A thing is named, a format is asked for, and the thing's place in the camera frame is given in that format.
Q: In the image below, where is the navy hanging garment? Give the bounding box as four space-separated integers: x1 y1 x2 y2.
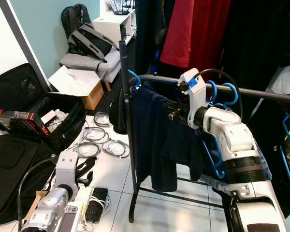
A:
109 86 208 192

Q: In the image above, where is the black metal clothes rack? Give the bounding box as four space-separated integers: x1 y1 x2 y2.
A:
118 40 290 224

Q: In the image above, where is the red hanging garment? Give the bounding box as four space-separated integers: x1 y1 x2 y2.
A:
159 0 231 73

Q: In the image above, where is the dark hanging coat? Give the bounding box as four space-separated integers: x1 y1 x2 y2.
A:
135 0 170 63

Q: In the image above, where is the white shelf unit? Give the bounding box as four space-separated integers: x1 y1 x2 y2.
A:
92 0 137 46

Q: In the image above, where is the grey cushioned chair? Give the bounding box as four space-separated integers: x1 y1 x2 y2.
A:
59 46 124 91

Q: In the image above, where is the grey messenger bag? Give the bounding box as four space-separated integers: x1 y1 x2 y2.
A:
67 23 119 61

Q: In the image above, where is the black router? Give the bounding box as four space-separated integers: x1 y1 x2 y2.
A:
111 0 131 15

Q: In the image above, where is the small white box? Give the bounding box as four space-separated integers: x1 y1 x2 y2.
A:
41 110 58 124

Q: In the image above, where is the open black suitcase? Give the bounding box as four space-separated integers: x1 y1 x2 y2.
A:
0 63 87 160

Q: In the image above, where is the red black box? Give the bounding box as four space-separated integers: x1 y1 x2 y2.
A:
0 109 51 137

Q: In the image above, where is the flat black bag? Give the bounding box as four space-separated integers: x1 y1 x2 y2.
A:
0 135 63 225

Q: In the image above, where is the white console box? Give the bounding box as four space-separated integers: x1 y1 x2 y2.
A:
51 202 84 232

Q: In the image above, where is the open cardboard box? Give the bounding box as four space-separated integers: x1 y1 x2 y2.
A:
19 190 51 232

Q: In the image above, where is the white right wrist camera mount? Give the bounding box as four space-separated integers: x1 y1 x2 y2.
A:
179 68 207 130

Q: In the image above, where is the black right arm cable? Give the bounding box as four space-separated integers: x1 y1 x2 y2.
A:
204 68 245 124

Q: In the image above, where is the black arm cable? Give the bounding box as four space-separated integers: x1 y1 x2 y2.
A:
17 155 58 232
204 68 245 124

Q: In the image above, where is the bagged coiled cable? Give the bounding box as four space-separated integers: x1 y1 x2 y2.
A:
93 112 112 127
72 142 101 159
81 127 109 144
101 139 131 159

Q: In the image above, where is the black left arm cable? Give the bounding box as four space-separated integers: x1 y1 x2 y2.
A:
17 155 58 232

